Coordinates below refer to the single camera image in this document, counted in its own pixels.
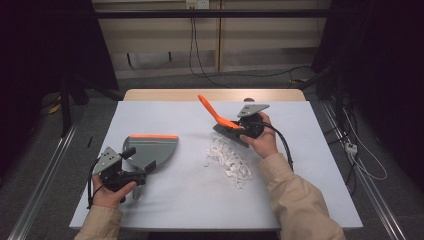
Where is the black metal stand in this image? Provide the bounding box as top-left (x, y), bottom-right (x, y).
top-left (297, 64), bottom-right (348, 132)
top-left (57, 74), bottom-right (90, 138)

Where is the yellow floor object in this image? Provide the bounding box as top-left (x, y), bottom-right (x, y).
top-left (47, 95), bottom-right (63, 115)

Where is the white cable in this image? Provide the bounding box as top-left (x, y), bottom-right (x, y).
top-left (342, 108), bottom-right (389, 182)

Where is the dark curtain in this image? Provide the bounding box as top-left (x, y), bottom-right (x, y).
top-left (310, 0), bottom-right (424, 191)
top-left (0, 0), bottom-right (120, 183)

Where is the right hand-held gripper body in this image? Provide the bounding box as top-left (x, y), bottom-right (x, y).
top-left (237, 103), bottom-right (270, 140)

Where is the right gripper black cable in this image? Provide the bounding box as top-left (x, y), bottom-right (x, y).
top-left (251, 120), bottom-right (295, 173)

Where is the black horizontal metal bar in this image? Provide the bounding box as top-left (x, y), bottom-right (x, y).
top-left (93, 9), bottom-right (334, 19)

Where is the black hanging cable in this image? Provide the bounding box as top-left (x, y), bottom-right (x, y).
top-left (188, 16), bottom-right (313, 90)

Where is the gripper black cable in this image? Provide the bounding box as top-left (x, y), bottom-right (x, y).
top-left (86, 158), bottom-right (103, 210)
top-left (251, 120), bottom-right (295, 173)

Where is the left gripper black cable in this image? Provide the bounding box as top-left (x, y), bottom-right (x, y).
top-left (86, 158), bottom-right (103, 210)

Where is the grey dustpan with orange lip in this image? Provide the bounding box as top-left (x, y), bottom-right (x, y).
top-left (122, 133), bottom-right (179, 201)

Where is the orange brush with grey bristles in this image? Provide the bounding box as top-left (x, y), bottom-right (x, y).
top-left (197, 94), bottom-right (250, 148)

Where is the white wall outlet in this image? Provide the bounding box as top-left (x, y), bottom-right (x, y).
top-left (185, 0), bottom-right (211, 10)

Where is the wooden table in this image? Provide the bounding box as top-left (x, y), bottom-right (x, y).
top-left (123, 88), bottom-right (307, 102)

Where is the white table cover board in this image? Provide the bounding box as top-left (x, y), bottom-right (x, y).
top-left (69, 100), bottom-right (364, 232)

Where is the beige wooden cabinet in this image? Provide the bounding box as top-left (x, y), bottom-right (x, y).
top-left (91, 0), bottom-right (333, 80)

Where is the person's right hand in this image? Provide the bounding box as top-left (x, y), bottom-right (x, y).
top-left (239, 111), bottom-right (279, 159)

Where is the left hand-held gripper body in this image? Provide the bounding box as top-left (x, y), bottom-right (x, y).
top-left (92, 146), bottom-right (148, 193)

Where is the metal floor rail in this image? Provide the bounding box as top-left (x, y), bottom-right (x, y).
top-left (320, 100), bottom-right (407, 240)
top-left (7, 122), bottom-right (80, 240)

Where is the pile of white paper scraps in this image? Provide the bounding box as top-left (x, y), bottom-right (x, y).
top-left (203, 134), bottom-right (253, 190)

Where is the person's left hand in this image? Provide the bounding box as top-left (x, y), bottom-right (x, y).
top-left (91, 174), bottom-right (138, 210)

